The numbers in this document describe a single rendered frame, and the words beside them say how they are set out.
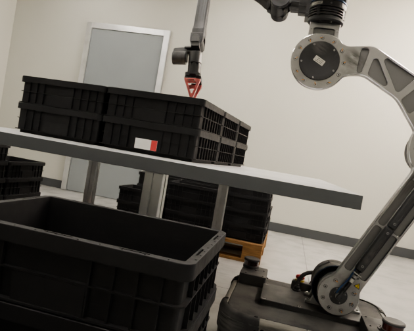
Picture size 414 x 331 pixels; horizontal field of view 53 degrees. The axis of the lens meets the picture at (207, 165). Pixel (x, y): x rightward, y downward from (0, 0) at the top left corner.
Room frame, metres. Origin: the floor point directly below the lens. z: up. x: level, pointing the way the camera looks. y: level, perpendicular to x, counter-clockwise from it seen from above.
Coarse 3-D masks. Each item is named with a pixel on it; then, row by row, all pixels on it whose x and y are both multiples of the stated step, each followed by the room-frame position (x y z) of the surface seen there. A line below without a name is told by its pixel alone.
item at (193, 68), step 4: (188, 64) 1.79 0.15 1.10; (192, 64) 1.78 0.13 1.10; (196, 64) 1.78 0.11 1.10; (200, 64) 1.79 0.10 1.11; (188, 68) 1.79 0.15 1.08; (192, 68) 1.77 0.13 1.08; (196, 68) 1.77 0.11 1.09; (200, 68) 1.79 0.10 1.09; (188, 72) 1.75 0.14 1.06; (192, 72) 1.75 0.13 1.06; (196, 72) 1.74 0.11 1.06; (200, 72) 1.80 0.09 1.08; (192, 76) 1.78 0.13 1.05; (196, 76) 1.78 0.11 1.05; (200, 76) 1.77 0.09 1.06
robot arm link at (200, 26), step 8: (200, 0) 1.90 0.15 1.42; (208, 0) 1.90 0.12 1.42; (200, 8) 1.88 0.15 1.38; (208, 8) 1.90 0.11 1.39; (200, 16) 1.86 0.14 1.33; (200, 24) 1.84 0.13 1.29; (192, 32) 1.82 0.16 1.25; (200, 32) 1.82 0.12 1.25; (200, 40) 1.80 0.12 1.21; (200, 48) 1.82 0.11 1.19
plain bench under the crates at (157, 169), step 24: (24, 144) 1.31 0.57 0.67; (48, 144) 1.30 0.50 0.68; (72, 144) 1.28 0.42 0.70; (96, 168) 2.87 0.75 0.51; (144, 168) 1.23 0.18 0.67; (168, 168) 1.22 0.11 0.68; (192, 168) 1.21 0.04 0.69; (216, 168) 1.31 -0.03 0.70; (240, 168) 1.90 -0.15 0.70; (144, 192) 1.28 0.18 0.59; (264, 192) 1.16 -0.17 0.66; (288, 192) 1.15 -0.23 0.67; (312, 192) 1.14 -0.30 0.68; (336, 192) 1.13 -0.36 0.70; (216, 216) 2.69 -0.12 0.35
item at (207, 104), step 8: (112, 88) 1.59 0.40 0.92; (120, 88) 1.58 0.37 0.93; (136, 96) 1.56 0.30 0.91; (144, 96) 1.55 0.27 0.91; (152, 96) 1.54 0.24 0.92; (160, 96) 1.54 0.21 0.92; (168, 96) 1.53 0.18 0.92; (176, 96) 1.52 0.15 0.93; (200, 104) 1.49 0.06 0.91; (208, 104) 1.54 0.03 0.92; (216, 112) 1.65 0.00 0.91; (224, 112) 1.76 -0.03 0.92
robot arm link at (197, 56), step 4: (188, 52) 1.81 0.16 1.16; (192, 52) 1.79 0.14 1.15; (196, 52) 1.78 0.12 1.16; (200, 52) 1.79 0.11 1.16; (188, 56) 1.83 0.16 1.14; (192, 56) 1.78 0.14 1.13; (196, 56) 1.78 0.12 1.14; (200, 56) 1.79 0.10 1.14; (192, 60) 1.78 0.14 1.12; (196, 60) 1.78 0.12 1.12; (200, 60) 1.79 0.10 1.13
